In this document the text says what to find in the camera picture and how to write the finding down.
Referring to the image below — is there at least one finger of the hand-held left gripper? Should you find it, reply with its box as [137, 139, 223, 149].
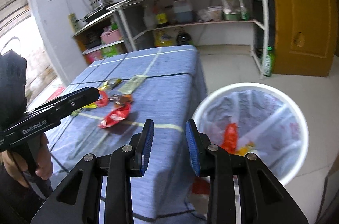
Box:
[23, 87, 101, 122]

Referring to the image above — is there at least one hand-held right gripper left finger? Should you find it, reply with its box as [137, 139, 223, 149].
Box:
[33, 119, 155, 224]

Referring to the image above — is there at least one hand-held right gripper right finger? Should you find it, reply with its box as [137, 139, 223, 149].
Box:
[185, 119, 309, 224]

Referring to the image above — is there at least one yellow green wrapper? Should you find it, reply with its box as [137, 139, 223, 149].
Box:
[99, 78, 122, 91]
[70, 104, 98, 117]

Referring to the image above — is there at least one small red wrapper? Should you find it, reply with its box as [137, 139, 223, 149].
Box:
[97, 90, 109, 108]

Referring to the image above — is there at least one large red wrapper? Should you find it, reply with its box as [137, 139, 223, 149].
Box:
[98, 102, 132, 129]

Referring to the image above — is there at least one brown orange wrapper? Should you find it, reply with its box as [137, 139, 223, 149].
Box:
[108, 94, 133, 108]

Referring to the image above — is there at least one green white packet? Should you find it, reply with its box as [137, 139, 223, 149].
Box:
[118, 74, 147, 95]

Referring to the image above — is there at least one white trash bin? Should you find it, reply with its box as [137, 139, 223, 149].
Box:
[191, 82, 309, 186]

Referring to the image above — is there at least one person's left forearm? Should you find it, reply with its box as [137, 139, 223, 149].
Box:
[0, 174, 53, 216]

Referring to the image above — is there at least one person's left hand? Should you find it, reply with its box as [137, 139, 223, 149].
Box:
[1, 134, 53, 188]

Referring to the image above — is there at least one red floor mat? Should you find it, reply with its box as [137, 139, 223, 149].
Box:
[45, 85, 65, 103]

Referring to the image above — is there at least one red paper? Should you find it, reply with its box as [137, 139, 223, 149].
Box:
[191, 176, 213, 195]

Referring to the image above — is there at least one pink cardboard box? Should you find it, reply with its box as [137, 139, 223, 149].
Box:
[86, 51, 104, 65]

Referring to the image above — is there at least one wooden side shelf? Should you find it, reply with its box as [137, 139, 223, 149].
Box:
[71, 10, 133, 66]

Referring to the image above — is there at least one blue checked tablecloth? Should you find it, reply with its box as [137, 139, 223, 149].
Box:
[26, 44, 208, 224]

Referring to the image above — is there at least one green cardboard box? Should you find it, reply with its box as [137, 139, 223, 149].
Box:
[102, 44, 125, 59]

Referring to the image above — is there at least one pink plastic basket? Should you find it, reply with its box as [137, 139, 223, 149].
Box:
[101, 29, 125, 45]

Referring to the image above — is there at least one yellow power strip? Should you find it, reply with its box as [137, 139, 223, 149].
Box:
[68, 13, 80, 32]

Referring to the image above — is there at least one black induction cooker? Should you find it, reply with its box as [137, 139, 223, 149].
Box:
[83, 8, 112, 22]

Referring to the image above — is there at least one yellow oil jug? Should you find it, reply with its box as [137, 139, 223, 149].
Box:
[154, 29, 178, 49]

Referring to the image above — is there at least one white plastic bottle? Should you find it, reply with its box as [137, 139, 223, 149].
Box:
[143, 4, 155, 30]

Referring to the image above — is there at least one dark oil jug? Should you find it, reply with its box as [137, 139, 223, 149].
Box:
[176, 32, 194, 46]

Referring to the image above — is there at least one green glass bottle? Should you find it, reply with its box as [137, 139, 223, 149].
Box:
[262, 47, 275, 78]

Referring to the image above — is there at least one yellow label vinegar bottle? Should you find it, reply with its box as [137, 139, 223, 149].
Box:
[154, 0, 169, 28]

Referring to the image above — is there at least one crumpled plastic bag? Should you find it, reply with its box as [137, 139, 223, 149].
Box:
[197, 8, 212, 22]

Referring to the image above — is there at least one blue liquid jug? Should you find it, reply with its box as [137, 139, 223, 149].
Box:
[173, 0, 194, 24]

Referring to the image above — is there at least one white plastic tub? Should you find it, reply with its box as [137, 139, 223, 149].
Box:
[208, 6, 223, 21]

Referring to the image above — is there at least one green bowl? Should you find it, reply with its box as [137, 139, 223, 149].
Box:
[222, 12, 241, 21]

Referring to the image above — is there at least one green spray bottle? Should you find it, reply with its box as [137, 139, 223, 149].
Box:
[239, 0, 250, 21]

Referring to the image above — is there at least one white food bag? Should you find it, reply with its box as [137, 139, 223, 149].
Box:
[220, 0, 239, 14]

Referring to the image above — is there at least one wooden door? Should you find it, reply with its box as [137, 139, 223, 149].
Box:
[265, 0, 339, 78]

